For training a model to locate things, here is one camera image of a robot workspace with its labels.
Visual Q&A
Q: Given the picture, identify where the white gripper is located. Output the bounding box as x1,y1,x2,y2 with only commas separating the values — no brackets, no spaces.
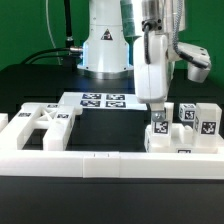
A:
133,35,169,122

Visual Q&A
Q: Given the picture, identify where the white chair seat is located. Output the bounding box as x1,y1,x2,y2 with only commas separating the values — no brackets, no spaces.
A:
144,123,224,154

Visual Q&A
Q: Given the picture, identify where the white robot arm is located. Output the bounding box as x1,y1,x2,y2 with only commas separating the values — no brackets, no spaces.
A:
78,0,211,122

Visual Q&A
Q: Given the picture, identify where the white sheet with tags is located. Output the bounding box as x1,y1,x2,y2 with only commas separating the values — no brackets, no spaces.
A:
59,92,147,111

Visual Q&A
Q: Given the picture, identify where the white U-shaped obstacle fence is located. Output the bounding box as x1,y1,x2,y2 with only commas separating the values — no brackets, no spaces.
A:
0,118,224,181

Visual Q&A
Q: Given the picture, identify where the white block at left edge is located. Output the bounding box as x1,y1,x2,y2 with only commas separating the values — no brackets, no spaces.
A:
0,113,8,132

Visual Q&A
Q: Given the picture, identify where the white chair back frame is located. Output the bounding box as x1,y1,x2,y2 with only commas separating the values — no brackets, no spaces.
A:
0,103,83,151

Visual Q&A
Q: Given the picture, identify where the black cable thick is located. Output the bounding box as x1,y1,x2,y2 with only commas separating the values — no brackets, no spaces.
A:
21,46,83,64

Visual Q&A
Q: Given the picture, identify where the black vertical cable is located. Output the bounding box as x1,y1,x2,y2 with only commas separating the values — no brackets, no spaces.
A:
63,0,75,51

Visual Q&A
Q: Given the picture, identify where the white thin cable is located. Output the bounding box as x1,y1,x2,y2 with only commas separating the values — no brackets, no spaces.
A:
45,0,63,66

